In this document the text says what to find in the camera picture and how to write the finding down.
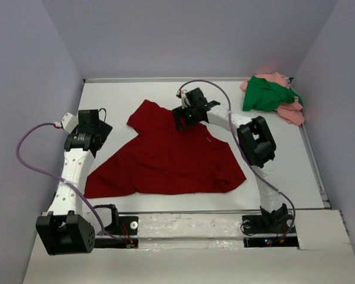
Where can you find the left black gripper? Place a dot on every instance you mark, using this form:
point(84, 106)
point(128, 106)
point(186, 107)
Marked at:
point(105, 130)

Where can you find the pink t-shirt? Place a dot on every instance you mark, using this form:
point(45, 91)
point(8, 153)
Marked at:
point(291, 113)

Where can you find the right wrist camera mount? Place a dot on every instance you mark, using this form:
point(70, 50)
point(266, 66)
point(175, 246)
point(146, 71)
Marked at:
point(184, 100)

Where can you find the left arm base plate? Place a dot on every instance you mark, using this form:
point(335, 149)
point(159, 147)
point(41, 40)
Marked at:
point(123, 236)

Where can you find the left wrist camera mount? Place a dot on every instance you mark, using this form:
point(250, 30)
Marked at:
point(67, 123)

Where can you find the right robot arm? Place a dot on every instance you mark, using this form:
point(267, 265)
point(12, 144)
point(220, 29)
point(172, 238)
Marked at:
point(256, 144)

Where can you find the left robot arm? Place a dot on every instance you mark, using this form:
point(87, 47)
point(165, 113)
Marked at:
point(63, 230)

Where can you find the green t-shirt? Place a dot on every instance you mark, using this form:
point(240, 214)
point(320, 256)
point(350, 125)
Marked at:
point(263, 95)

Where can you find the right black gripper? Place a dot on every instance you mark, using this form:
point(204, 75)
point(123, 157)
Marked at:
point(181, 112)

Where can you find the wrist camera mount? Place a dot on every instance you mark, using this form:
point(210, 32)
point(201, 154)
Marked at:
point(67, 123)
point(184, 100)

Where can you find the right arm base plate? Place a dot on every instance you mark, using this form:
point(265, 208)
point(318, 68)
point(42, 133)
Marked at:
point(260, 235)

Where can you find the dark red t-shirt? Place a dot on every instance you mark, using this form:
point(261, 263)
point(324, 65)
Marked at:
point(163, 160)

